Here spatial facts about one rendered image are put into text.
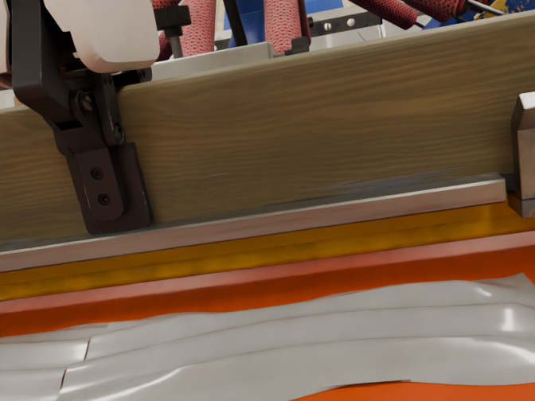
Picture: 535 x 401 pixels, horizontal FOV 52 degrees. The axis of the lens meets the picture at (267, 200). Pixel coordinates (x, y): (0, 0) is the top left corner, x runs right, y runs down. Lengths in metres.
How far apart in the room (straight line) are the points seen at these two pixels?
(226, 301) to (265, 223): 0.04
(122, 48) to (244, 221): 0.09
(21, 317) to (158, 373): 0.12
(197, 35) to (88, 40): 0.56
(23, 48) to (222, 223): 0.11
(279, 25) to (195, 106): 0.51
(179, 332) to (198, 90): 0.10
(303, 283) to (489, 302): 0.09
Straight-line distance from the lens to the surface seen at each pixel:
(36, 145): 0.28
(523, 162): 0.25
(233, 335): 0.21
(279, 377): 0.19
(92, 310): 0.29
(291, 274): 0.28
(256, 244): 0.27
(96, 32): 0.23
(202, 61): 0.54
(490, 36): 0.25
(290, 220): 0.24
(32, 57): 0.22
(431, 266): 0.27
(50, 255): 0.28
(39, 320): 0.30
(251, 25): 1.06
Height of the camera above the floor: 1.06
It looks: 14 degrees down
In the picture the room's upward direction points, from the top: 11 degrees counter-clockwise
